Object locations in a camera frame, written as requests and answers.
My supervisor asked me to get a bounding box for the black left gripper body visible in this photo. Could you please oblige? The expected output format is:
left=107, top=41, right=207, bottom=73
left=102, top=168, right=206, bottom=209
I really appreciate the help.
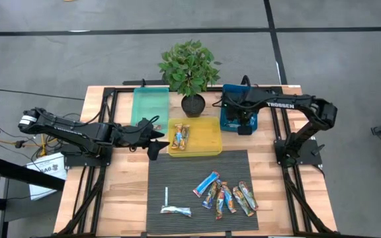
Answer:
left=112, top=118, right=151, bottom=149

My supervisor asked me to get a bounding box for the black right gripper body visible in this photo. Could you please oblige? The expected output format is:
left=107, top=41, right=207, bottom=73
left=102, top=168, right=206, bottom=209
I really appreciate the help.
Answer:
left=225, top=94, right=257, bottom=125

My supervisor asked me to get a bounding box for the blue granola bar red label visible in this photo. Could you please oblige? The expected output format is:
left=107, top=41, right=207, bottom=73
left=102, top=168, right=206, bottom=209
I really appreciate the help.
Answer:
left=192, top=170, right=221, bottom=198

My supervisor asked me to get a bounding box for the light blue green granola bar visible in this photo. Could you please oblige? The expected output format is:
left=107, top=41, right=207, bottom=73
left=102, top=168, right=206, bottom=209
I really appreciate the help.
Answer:
left=159, top=205, right=192, bottom=218

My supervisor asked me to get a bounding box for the grey snack bag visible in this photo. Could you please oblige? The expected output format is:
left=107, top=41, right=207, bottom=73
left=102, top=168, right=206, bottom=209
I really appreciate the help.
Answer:
left=201, top=180, right=223, bottom=210

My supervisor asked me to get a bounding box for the orange blue granola bar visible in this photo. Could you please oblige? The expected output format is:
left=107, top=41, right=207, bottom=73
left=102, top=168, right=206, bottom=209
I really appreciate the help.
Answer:
left=222, top=183, right=238, bottom=214

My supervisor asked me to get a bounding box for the red green granola bar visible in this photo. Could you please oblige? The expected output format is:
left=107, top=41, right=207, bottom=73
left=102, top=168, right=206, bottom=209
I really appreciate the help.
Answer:
left=214, top=188, right=226, bottom=221

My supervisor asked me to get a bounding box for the blue plastic bin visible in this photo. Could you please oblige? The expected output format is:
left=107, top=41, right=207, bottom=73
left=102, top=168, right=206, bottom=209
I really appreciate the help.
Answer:
left=219, top=83, right=259, bottom=133

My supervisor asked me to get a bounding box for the teal translucent plastic bin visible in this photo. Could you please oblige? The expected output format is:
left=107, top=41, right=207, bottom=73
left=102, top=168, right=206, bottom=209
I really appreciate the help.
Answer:
left=130, top=86, right=171, bottom=135

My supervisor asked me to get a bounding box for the grey woven mat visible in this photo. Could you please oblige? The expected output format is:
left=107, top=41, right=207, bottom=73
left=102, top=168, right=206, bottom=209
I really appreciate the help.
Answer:
left=146, top=149, right=260, bottom=236

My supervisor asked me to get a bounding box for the yellow translucent plastic bin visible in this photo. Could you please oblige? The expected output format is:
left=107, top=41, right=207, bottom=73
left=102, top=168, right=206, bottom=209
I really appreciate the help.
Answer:
left=167, top=116, right=224, bottom=158

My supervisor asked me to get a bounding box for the green potted plant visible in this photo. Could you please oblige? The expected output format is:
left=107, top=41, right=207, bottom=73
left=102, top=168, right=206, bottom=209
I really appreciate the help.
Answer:
left=157, top=39, right=223, bottom=119

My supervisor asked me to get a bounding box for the white paper sheet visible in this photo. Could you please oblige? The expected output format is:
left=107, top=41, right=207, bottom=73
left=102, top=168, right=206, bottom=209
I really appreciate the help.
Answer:
left=26, top=151, right=68, bottom=202

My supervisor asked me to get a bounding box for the black beam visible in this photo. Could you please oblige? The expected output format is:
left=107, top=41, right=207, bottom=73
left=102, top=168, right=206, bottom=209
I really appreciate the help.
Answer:
left=0, top=155, right=66, bottom=192

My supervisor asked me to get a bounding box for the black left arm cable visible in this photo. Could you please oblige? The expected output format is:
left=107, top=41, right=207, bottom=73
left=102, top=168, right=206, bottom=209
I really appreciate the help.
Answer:
left=124, top=114, right=161, bottom=135

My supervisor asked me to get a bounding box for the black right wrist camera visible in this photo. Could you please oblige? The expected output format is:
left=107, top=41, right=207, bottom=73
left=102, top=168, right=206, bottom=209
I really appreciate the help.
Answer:
left=237, top=124, right=253, bottom=136

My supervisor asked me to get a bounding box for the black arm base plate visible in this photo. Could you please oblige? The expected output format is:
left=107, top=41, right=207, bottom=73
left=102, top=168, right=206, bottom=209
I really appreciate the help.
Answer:
left=274, top=138, right=323, bottom=167
left=63, top=145, right=112, bottom=168

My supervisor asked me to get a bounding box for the yellow cable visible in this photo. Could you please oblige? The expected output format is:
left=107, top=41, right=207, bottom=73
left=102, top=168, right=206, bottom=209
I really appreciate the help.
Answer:
left=0, top=138, right=48, bottom=156

